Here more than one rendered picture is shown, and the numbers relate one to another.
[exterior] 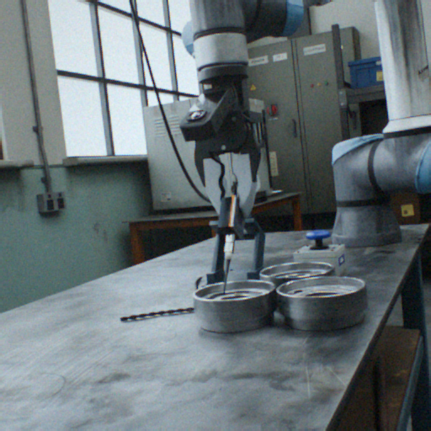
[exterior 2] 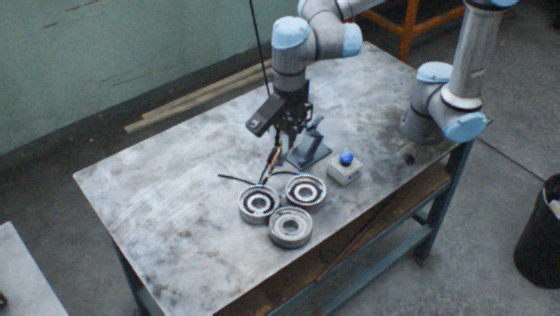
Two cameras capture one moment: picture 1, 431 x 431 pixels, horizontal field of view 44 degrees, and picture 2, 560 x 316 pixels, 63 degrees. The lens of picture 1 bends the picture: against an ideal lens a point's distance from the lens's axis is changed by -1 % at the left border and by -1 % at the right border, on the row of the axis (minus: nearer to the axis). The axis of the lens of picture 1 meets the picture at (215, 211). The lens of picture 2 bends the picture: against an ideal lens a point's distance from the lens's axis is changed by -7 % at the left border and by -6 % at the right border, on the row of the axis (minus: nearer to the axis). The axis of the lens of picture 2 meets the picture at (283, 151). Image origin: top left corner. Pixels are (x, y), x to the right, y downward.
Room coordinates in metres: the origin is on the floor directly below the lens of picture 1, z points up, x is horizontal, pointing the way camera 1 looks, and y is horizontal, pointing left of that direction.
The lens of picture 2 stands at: (-0.06, -0.38, 1.77)
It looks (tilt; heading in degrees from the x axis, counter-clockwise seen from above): 43 degrees down; 23
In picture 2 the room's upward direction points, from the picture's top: 2 degrees clockwise
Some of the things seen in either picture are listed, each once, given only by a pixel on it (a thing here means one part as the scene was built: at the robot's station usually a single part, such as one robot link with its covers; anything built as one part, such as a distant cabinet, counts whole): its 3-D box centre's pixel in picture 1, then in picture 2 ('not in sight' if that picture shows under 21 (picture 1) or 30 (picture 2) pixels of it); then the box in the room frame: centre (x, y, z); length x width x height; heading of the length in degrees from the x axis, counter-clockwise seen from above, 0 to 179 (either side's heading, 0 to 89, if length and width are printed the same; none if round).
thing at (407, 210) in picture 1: (395, 199); not in sight; (4.09, -1.40, 0.64); 0.49 x 0.40 x 0.37; 69
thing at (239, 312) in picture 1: (236, 305); (258, 205); (0.65, -0.01, 0.82); 0.10 x 0.10 x 0.04
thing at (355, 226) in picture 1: (364, 220); (426, 116); (1.17, -0.33, 0.85); 0.15 x 0.15 x 0.10
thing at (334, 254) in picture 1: (321, 259); (346, 167); (0.88, -0.17, 0.82); 0.08 x 0.07 x 0.05; 154
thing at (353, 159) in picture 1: (362, 167); (436, 87); (1.17, -0.33, 0.97); 0.13 x 0.12 x 0.14; 38
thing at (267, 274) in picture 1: (298, 283); (305, 194); (0.74, -0.11, 0.82); 0.10 x 0.10 x 0.04
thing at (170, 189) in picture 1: (215, 155); not in sight; (3.32, -0.04, 1.10); 0.62 x 0.61 x 0.65; 154
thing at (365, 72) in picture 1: (386, 73); not in sight; (4.11, -1.43, 1.61); 0.52 x 0.38 x 0.22; 67
